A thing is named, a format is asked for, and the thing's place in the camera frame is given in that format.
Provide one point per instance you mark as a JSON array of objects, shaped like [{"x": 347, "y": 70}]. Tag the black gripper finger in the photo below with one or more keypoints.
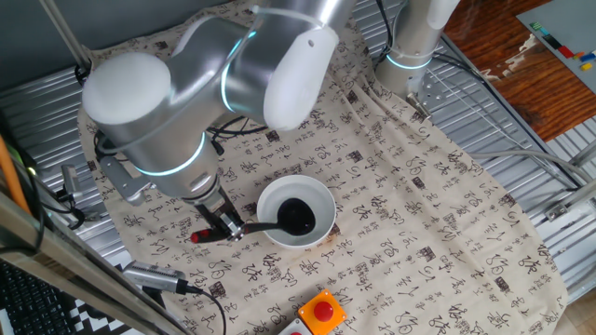
[
  {"x": 237, "y": 228},
  {"x": 220, "y": 231}
]

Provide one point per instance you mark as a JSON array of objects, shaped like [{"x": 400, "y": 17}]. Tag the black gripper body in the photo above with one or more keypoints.
[{"x": 215, "y": 211}]

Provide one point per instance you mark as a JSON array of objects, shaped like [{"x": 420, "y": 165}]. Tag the black ladle with red tip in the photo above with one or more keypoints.
[{"x": 298, "y": 218}]

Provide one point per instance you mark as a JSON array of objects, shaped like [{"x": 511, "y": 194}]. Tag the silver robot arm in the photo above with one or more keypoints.
[{"x": 139, "y": 121}]

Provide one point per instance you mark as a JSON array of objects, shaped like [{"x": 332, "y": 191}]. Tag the white ceramic bowl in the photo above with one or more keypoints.
[{"x": 279, "y": 191}]

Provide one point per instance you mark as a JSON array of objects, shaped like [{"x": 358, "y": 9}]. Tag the orange emergency stop button box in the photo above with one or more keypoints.
[{"x": 307, "y": 312}]

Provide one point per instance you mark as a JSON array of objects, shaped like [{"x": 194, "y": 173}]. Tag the grey box red mushroom button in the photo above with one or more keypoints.
[{"x": 293, "y": 329}]

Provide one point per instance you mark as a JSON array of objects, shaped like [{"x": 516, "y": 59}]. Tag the black and white marker sheet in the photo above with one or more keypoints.
[{"x": 93, "y": 321}]

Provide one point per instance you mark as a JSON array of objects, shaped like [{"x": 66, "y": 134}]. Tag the beige calligraphy print tablecloth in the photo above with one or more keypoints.
[{"x": 419, "y": 209}]

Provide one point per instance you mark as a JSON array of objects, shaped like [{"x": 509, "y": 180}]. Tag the black keyboard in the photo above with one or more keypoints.
[{"x": 32, "y": 307}]

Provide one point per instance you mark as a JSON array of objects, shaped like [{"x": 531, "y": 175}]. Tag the orange tube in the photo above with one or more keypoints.
[{"x": 11, "y": 181}]

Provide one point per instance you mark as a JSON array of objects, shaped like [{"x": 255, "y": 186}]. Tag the thin metal pole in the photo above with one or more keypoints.
[{"x": 65, "y": 32}]

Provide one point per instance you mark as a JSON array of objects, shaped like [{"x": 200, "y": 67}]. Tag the brown wooden desk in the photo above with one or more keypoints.
[{"x": 521, "y": 93}]

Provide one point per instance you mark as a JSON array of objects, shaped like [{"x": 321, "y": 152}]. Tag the green toy block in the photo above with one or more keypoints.
[{"x": 535, "y": 26}]

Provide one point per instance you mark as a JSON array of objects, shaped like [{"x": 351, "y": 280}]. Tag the black toy block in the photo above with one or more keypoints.
[{"x": 551, "y": 42}]

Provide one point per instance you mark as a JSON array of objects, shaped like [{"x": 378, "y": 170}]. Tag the red toy block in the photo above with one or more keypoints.
[{"x": 565, "y": 51}]

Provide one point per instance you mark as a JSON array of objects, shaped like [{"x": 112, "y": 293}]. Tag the yellow toy block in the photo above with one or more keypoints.
[{"x": 586, "y": 66}]

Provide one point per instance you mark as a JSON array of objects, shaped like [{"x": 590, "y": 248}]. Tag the blue toy block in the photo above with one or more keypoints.
[{"x": 587, "y": 57}]

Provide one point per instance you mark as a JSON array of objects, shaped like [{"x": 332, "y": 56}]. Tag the grey board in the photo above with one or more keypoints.
[{"x": 572, "y": 28}]

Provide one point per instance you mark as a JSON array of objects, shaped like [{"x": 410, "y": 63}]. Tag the silver camera with ribbed housing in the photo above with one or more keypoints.
[{"x": 153, "y": 277}]

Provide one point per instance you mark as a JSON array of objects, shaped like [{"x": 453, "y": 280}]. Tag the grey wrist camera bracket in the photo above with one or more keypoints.
[{"x": 123, "y": 181}]

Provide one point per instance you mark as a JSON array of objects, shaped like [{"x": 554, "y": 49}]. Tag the small silver camera on clamp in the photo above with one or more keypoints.
[{"x": 70, "y": 179}]

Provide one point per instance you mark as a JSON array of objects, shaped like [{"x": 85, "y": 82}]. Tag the aluminium frame beam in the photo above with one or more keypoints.
[{"x": 70, "y": 260}]

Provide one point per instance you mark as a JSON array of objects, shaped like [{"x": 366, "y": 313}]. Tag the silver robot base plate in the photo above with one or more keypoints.
[{"x": 433, "y": 95}]

